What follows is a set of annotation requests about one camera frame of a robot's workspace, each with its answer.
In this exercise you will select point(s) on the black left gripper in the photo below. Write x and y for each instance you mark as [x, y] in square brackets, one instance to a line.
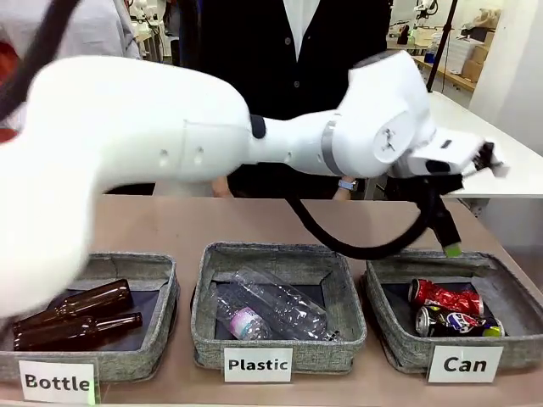
[443, 184]

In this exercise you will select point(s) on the crushed red soda can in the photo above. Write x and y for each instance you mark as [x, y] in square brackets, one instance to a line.
[449, 299]

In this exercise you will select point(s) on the crushed black Pepsi can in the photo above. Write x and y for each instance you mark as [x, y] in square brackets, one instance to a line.
[458, 323]

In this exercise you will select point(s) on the large clear plastic bottle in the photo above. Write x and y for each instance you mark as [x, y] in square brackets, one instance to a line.
[288, 303]

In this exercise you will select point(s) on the small crushed plastic bottle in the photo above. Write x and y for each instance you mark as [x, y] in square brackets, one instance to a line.
[248, 324]

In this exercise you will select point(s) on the brown glass beer bottle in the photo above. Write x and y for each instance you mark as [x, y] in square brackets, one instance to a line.
[72, 332]
[91, 299]

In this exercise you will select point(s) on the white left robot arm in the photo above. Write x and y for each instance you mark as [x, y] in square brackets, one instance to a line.
[127, 140]

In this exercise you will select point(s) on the grey fabric basket labelled Can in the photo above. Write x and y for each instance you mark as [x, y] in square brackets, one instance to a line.
[522, 297]

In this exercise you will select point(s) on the white Can label card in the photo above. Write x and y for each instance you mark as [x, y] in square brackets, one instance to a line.
[464, 364]

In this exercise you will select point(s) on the grey fabric basket labelled Plastic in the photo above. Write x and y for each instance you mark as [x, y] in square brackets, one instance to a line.
[271, 358]

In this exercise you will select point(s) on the grey fabric basket labelled Bottle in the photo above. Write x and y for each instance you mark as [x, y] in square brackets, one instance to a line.
[165, 297]

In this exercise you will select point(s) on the person's left hand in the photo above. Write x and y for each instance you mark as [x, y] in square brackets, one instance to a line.
[344, 193]

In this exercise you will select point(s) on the person's right hand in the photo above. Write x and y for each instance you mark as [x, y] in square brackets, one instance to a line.
[221, 187]

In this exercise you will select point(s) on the person's wrist watch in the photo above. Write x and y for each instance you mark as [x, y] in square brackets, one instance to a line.
[348, 184]

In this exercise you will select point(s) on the stacked cardboard boxes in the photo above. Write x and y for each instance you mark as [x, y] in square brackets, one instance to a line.
[477, 59]

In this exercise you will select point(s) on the black tripod pole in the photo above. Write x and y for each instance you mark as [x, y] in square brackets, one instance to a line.
[441, 46]

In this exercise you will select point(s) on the white Plastic label card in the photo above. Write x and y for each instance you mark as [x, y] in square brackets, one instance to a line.
[258, 364]

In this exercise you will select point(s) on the person in black cardigan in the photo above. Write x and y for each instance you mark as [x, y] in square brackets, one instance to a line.
[254, 46]

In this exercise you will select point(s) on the mannequin in grey sweater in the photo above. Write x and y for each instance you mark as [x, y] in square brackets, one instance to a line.
[102, 25]

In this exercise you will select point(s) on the white Bottle label card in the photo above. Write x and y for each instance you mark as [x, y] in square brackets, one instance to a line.
[57, 381]

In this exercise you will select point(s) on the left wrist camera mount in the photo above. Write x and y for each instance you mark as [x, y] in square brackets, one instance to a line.
[458, 150]

